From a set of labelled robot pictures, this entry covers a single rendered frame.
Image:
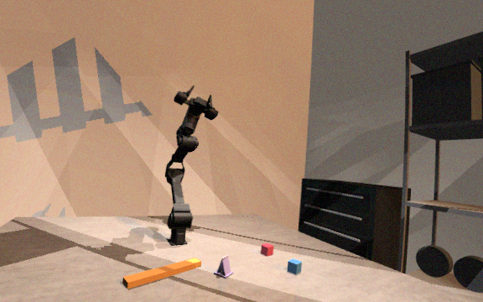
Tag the small red cube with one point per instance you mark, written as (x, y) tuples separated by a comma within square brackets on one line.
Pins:
[(267, 249)]

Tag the orange-brown bar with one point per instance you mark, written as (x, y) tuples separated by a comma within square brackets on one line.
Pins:
[(160, 273)]

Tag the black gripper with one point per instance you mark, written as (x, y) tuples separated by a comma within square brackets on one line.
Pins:
[(210, 112)]

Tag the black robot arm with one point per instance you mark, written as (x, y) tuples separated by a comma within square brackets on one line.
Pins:
[(181, 217)]

